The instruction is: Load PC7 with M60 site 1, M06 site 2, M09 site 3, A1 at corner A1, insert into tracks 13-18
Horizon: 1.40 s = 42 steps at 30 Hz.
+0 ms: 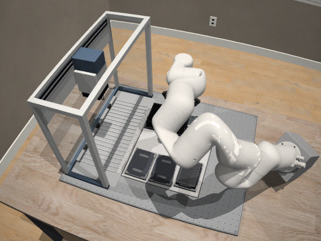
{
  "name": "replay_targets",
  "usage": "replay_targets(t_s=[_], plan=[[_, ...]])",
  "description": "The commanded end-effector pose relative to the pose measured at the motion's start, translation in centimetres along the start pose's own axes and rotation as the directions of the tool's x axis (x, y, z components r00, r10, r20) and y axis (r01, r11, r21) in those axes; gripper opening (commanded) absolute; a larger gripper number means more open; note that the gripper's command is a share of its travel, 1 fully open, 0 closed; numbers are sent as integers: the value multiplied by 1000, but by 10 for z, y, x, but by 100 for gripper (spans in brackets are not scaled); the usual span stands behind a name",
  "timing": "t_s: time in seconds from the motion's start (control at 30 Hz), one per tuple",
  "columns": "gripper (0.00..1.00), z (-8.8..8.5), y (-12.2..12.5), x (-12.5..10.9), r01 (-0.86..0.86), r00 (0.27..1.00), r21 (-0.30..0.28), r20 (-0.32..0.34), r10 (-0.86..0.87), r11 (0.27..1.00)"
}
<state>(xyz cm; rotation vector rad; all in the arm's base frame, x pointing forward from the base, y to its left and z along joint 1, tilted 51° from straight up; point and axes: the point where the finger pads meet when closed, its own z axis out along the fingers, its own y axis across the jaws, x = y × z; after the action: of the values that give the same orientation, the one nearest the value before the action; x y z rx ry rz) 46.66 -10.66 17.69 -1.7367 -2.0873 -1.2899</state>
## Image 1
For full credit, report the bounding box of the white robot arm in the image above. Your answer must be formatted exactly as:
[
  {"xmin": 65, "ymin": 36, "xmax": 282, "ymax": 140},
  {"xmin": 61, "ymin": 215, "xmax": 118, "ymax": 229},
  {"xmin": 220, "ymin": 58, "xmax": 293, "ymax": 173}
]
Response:
[{"xmin": 152, "ymin": 53, "xmax": 306, "ymax": 189}]

